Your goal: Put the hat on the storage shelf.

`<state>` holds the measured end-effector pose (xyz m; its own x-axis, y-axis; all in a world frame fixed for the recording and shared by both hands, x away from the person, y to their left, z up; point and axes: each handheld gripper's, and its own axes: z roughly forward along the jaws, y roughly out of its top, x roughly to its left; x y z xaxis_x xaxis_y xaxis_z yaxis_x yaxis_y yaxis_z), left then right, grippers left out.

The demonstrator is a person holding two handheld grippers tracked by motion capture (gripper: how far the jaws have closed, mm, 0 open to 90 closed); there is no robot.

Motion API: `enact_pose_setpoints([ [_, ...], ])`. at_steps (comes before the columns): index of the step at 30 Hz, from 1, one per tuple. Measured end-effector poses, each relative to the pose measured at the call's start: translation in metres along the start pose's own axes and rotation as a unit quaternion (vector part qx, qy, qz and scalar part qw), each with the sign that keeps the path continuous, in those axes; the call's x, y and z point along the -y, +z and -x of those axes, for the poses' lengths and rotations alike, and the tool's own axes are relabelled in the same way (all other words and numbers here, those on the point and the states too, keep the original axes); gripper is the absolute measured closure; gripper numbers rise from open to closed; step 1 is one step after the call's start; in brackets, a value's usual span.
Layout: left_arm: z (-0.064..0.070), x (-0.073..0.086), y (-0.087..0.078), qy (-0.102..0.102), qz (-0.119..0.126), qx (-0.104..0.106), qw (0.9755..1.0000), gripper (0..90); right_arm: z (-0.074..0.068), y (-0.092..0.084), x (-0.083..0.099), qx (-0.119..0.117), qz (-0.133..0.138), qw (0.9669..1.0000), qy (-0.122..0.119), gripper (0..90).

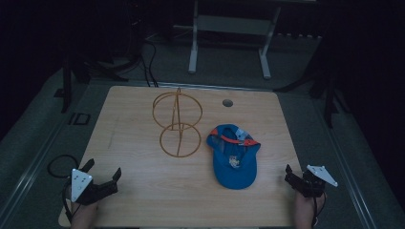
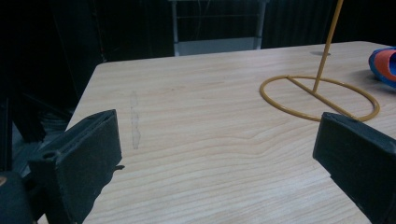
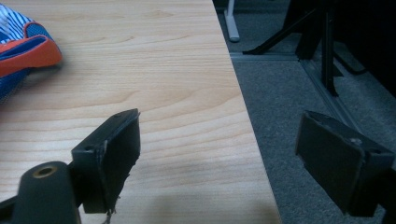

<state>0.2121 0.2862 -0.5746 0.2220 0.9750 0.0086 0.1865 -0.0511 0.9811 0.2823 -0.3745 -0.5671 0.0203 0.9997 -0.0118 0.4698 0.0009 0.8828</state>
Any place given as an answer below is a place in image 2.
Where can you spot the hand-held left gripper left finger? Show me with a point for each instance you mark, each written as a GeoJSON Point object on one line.
{"type": "Point", "coordinates": [81, 161]}

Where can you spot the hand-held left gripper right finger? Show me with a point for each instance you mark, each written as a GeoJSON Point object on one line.
{"type": "Point", "coordinates": [358, 152]}

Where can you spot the blue and orange object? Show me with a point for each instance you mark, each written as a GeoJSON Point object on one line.
{"type": "Point", "coordinates": [385, 65]}

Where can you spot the grey metal frame stand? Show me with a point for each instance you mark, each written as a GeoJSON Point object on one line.
{"type": "Point", "coordinates": [218, 43]}

